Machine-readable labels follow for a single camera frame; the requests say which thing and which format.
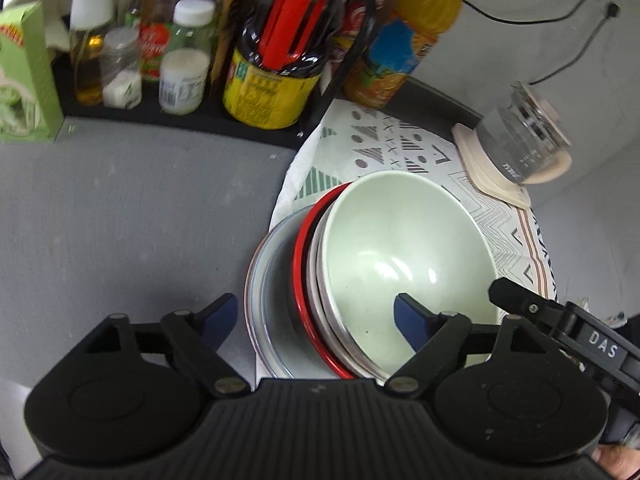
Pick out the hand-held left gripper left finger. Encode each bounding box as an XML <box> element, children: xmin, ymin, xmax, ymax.
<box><xmin>85</xmin><ymin>292</ymin><xmax>251</xmax><ymax>397</ymax></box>

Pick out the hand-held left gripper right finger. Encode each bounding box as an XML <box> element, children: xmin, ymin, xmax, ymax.
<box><xmin>384</xmin><ymin>292</ymin><xmax>556</xmax><ymax>397</ymax></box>

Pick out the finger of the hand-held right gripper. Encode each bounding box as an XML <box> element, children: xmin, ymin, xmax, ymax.
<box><xmin>488</xmin><ymin>277</ymin><xmax>568</xmax><ymax>333</ymax></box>

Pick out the pale green bowl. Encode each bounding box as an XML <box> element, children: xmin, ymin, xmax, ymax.
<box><xmin>314</xmin><ymin>170</ymin><xmax>500</xmax><ymax>380</ymax></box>

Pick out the beige plate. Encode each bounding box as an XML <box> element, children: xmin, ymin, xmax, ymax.
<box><xmin>305</xmin><ymin>195</ymin><xmax>396</xmax><ymax>382</ymax></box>

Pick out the person's right hand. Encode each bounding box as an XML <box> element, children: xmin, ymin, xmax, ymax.
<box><xmin>590</xmin><ymin>442</ymin><xmax>640</xmax><ymax>480</ymax></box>

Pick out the beige striped zigzag cloth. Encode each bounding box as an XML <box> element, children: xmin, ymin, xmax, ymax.
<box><xmin>447</xmin><ymin>170</ymin><xmax>561</xmax><ymax>306</ymax></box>

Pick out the cream kettle base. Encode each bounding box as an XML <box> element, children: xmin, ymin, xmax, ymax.
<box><xmin>451</xmin><ymin>122</ymin><xmax>532</xmax><ymax>210</ymax></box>

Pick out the white geometric print cloth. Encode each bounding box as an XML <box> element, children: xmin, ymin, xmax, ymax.
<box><xmin>255</xmin><ymin>97</ymin><xmax>481</xmax><ymax>376</ymax></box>

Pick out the white capped clear jar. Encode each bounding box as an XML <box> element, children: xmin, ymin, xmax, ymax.
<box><xmin>159</xmin><ymin>0</ymin><xmax>217</xmax><ymax>115</ymax></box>

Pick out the glass jar with white powder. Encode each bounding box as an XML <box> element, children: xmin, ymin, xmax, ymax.
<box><xmin>100</xmin><ymin>27</ymin><xmax>143</xmax><ymax>110</ymax></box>

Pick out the red label jar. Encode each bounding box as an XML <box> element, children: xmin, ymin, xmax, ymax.
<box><xmin>139</xmin><ymin>22</ymin><xmax>173</xmax><ymax>83</ymax></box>

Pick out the amber oil bottle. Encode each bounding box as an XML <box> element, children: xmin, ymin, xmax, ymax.
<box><xmin>70</xmin><ymin>27</ymin><xmax>108</xmax><ymax>107</ymax></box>

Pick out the brown liquid bottle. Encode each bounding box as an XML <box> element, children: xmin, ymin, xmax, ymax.
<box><xmin>210</xmin><ymin>0</ymin><xmax>251</xmax><ymax>86</ymax></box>

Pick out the orange juice bottle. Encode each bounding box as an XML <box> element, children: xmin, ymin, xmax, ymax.
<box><xmin>342</xmin><ymin>0</ymin><xmax>471</xmax><ymax>110</ymax></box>

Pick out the green carton box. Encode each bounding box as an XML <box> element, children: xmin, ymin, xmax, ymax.
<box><xmin>0</xmin><ymin>0</ymin><xmax>66</xmax><ymax>143</ymax></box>

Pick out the white paper towel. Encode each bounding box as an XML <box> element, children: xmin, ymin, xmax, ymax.
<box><xmin>20</xmin><ymin>0</ymin><xmax>76</xmax><ymax>53</ymax></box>

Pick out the glass kettle with cream handle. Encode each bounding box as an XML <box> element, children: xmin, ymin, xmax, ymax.
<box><xmin>475</xmin><ymin>81</ymin><xmax>573</xmax><ymax>183</ymax></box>

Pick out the black wire rack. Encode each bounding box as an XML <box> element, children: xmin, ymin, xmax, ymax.
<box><xmin>50</xmin><ymin>0</ymin><xmax>406</xmax><ymax>148</ymax></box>

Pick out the soy sauce bottle red handle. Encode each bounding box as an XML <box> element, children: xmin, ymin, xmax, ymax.
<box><xmin>222</xmin><ymin>0</ymin><xmax>346</xmax><ymax>131</ymax></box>

